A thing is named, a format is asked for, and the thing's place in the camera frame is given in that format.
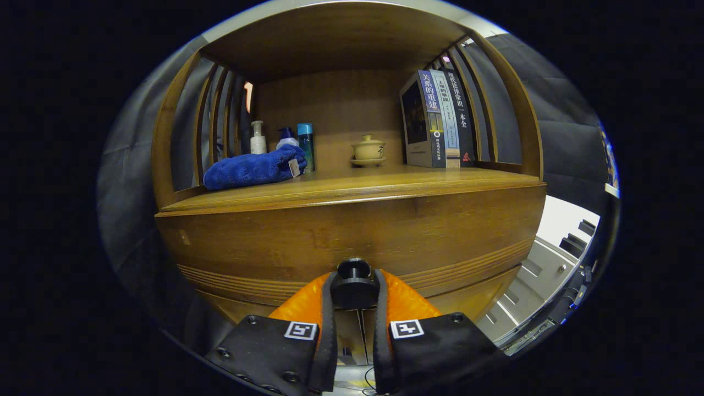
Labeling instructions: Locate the white pump bottle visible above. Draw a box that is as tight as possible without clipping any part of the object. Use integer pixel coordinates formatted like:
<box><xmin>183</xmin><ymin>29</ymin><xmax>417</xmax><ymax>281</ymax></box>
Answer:
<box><xmin>250</xmin><ymin>120</ymin><xmax>268</xmax><ymax>155</ymax></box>

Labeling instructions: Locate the black backdrop cloth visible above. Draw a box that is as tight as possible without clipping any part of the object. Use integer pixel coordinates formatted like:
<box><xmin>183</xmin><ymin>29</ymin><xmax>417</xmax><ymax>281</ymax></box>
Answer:
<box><xmin>99</xmin><ymin>33</ymin><xmax>611</xmax><ymax>331</ymax></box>

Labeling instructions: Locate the wooden cabinet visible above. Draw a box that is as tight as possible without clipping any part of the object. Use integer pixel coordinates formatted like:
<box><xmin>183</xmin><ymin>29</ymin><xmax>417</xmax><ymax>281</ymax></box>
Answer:
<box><xmin>151</xmin><ymin>3</ymin><xmax>548</xmax><ymax>366</ymax></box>

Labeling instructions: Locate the black drawer knob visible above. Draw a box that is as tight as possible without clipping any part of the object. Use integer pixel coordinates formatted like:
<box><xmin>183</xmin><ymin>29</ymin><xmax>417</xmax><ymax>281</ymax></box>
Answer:
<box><xmin>330</xmin><ymin>257</ymin><xmax>380</xmax><ymax>310</ymax></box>

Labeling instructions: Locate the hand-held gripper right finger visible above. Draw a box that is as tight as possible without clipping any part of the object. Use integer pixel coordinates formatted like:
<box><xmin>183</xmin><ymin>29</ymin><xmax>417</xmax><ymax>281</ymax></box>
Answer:
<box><xmin>373</xmin><ymin>268</ymin><xmax>509</xmax><ymax>395</ymax></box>

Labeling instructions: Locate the wooden drawer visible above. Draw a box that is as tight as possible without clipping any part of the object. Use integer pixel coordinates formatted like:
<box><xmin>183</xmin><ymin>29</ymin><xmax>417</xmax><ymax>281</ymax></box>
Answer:
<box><xmin>156</xmin><ymin>184</ymin><xmax>548</xmax><ymax>309</ymax></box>

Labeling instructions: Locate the white box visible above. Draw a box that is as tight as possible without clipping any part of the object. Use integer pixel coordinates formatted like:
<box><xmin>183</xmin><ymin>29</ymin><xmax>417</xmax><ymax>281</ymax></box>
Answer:
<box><xmin>477</xmin><ymin>195</ymin><xmax>601</xmax><ymax>344</ymax></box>

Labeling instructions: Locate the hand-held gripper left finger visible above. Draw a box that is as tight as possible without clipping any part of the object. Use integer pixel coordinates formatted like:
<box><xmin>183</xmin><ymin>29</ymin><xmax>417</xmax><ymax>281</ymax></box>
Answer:
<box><xmin>205</xmin><ymin>269</ymin><xmax>339</xmax><ymax>395</ymax></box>

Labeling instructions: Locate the wooden countertop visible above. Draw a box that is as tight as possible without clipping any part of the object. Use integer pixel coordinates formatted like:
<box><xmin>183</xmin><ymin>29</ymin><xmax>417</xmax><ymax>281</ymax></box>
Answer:
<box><xmin>159</xmin><ymin>165</ymin><xmax>542</xmax><ymax>216</ymax></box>

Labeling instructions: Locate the teal bottle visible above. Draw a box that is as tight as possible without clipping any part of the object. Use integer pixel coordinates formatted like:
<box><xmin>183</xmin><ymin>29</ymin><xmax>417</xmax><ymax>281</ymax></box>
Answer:
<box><xmin>297</xmin><ymin>123</ymin><xmax>316</xmax><ymax>173</ymax></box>

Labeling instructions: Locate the black spine book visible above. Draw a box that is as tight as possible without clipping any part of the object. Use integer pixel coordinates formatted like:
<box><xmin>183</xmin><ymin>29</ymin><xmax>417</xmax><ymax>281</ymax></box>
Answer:
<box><xmin>444</xmin><ymin>69</ymin><xmax>476</xmax><ymax>167</ymax></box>

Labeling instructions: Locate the beige lidded teacup with saucer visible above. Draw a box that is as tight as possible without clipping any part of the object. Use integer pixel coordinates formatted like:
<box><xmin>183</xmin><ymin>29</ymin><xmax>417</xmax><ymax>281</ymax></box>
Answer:
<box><xmin>350</xmin><ymin>134</ymin><xmax>387</xmax><ymax>168</ymax></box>

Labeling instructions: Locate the pale spine book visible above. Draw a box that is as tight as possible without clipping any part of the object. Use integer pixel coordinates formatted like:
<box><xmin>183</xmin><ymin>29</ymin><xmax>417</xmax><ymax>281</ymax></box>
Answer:
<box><xmin>431</xmin><ymin>69</ymin><xmax>461</xmax><ymax>168</ymax></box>

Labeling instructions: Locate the blue folded towel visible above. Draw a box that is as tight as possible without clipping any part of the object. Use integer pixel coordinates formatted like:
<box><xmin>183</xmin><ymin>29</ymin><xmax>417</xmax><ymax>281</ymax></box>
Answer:
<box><xmin>203</xmin><ymin>145</ymin><xmax>307</xmax><ymax>191</ymax></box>

